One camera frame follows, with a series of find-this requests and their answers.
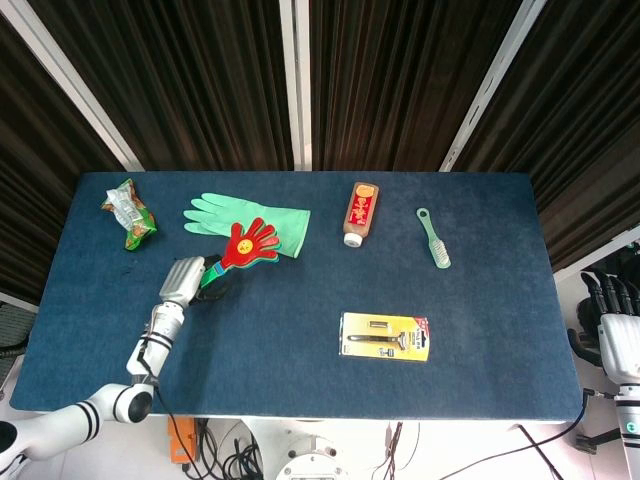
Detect black cable bundle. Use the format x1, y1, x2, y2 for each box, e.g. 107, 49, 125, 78
197, 419, 269, 480

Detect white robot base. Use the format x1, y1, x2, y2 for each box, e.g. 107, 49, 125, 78
273, 419, 347, 480

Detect razor in yellow blister pack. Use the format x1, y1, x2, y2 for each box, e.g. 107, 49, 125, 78
340, 311, 431, 364

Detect orange plastic power strip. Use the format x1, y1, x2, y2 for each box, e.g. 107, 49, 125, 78
167, 417, 199, 466

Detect brown bottle with red label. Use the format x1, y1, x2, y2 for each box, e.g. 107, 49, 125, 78
342, 181, 380, 247

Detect long black cable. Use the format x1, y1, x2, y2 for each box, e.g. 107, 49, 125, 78
434, 388, 599, 480

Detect red hand clapper toy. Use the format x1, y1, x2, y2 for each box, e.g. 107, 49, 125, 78
197, 217, 281, 292

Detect white frame post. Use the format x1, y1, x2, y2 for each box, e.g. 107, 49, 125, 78
439, 0, 551, 174
0, 0, 146, 174
278, 0, 314, 172

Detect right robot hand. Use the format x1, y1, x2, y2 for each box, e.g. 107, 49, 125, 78
577, 269, 640, 384

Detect dark brown curtain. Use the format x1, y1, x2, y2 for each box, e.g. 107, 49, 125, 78
0, 0, 640, 306

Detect blue table cloth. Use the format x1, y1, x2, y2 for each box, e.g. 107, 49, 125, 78
10, 171, 587, 426

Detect green brush with white bristles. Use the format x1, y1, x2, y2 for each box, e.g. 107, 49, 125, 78
415, 207, 452, 270

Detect green rubber glove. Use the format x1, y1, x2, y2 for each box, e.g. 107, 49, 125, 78
182, 193, 312, 260

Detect crumpled green snack bag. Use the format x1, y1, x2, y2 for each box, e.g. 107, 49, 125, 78
101, 178, 158, 252

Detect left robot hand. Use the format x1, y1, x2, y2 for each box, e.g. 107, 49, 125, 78
158, 254, 234, 307

